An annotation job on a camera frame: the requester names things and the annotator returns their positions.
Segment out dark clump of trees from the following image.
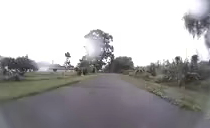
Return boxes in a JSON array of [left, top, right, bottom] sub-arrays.
[[104, 55, 136, 74]]

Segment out tall dark tree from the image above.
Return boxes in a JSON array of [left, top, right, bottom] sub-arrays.
[[76, 28, 116, 75]]

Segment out small thin tree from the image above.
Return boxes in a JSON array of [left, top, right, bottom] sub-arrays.
[[63, 51, 73, 70]]

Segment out grey asphalt road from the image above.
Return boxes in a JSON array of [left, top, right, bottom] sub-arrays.
[[0, 73, 210, 128]]

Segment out low pale building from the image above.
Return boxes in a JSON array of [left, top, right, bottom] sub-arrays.
[[37, 60, 76, 73]]

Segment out row of bushes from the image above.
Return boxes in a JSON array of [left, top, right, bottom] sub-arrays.
[[132, 54, 210, 88]]

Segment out grass verge with leaf litter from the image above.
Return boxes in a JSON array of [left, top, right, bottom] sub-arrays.
[[121, 73, 210, 115]]

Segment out low spreading trees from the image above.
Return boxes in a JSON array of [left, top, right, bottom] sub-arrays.
[[0, 54, 39, 81]]

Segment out tree with hanging branches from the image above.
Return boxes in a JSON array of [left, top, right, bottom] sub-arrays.
[[182, 2, 210, 56]]

